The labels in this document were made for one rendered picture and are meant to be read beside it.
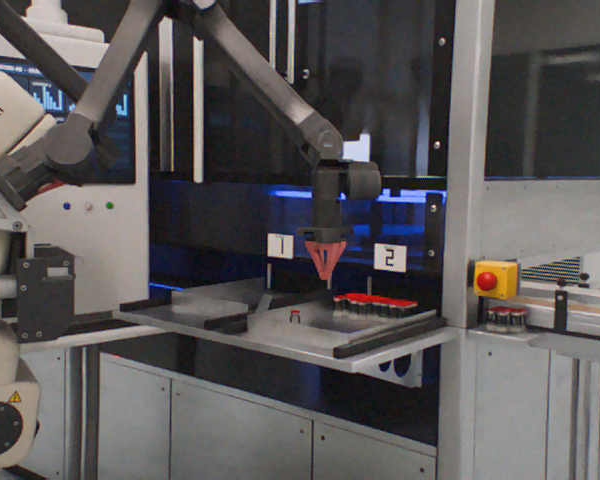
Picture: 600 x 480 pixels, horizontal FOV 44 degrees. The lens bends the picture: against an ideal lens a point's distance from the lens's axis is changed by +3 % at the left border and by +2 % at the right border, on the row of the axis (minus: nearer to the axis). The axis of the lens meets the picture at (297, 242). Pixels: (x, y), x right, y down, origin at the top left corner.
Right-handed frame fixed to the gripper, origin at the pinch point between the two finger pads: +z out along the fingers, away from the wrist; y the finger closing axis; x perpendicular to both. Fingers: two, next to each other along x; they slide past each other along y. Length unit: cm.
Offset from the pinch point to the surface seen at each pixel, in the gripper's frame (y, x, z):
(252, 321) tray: 0.9, 19.2, 11.8
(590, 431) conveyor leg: 51, -34, 35
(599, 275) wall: 497, 96, 60
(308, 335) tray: 0.9, 4.4, 12.5
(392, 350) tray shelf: 8.7, -10.0, 14.5
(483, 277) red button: 31.9, -17.5, 1.9
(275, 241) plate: 36, 43, -1
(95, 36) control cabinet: 15, 89, -55
